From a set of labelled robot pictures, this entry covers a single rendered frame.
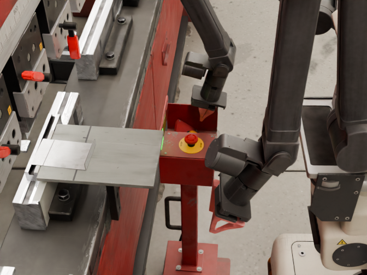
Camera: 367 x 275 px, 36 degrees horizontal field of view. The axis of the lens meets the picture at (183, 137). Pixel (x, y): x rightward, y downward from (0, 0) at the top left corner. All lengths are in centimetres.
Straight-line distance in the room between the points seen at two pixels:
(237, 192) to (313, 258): 98
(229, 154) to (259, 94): 206
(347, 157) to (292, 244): 109
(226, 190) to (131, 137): 35
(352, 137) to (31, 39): 63
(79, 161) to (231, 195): 39
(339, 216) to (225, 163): 41
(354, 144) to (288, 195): 160
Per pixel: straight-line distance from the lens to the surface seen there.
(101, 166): 129
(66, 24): 130
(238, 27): 358
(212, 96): 160
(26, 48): 113
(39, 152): 135
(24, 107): 114
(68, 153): 133
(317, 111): 139
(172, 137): 166
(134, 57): 182
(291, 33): 86
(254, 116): 292
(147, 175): 126
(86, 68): 172
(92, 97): 168
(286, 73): 90
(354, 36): 88
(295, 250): 204
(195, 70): 155
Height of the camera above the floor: 193
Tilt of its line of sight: 44 degrees down
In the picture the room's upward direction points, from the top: 1 degrees counter-clockwise
